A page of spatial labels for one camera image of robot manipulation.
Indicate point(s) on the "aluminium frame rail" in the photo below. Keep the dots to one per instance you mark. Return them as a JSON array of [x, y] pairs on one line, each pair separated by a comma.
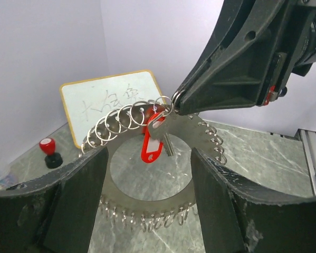
[[308, 139]]

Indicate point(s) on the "red black stamp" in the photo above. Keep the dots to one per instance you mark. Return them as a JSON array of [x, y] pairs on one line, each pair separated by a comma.
[[52, 159]]

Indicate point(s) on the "metal disc with keyrings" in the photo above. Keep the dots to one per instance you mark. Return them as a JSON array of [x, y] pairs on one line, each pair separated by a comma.
[[149, 195]]

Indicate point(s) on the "key with red tag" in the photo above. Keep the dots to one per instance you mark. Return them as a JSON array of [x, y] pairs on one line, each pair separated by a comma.
[[156, 138]]

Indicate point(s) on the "small clear cup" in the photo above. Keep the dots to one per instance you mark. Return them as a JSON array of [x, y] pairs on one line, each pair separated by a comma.
[[7, 178]]

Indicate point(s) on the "small whiteboard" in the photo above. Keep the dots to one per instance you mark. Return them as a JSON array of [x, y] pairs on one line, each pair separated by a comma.
[[87, 101]]

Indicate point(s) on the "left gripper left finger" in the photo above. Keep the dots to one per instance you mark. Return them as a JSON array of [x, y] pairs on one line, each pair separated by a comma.
[[55, 212]]

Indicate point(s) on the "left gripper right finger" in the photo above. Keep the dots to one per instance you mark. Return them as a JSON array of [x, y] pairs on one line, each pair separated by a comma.
[[239, 215]]

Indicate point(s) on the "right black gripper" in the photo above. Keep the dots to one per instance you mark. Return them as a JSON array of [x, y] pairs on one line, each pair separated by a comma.
[[254, 48]]

